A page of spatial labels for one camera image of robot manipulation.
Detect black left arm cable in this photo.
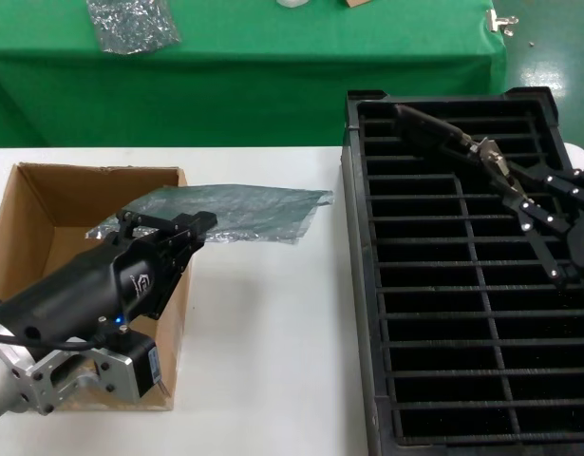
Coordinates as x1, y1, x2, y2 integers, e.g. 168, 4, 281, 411
0, 330, 108, 353

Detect black slotted container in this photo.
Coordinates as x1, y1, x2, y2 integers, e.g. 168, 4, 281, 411
339, 86, 584, 456

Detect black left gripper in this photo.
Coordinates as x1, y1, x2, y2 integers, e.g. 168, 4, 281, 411
0, 210, 219, 355

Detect grey antistatic bag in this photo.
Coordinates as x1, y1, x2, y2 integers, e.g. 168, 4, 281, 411
85, 182, 335, 246

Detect green tablecloth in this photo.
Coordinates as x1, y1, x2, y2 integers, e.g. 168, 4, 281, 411
0, 0, 511, 149

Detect crumpled silver antistatic bag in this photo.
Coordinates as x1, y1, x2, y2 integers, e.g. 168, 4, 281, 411
85, 0, 184, 56

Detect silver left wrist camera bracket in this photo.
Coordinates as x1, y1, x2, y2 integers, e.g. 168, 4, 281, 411
28, 327, 160, 418

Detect metal binder clip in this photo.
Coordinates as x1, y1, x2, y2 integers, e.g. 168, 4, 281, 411
485, 9, 520, 37

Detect brown cardboard box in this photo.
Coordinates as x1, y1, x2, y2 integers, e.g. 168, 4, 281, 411
0, 162, 198, 412

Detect graphics card with metal bracket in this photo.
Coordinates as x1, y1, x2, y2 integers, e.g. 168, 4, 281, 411
393, 104, 528, 199

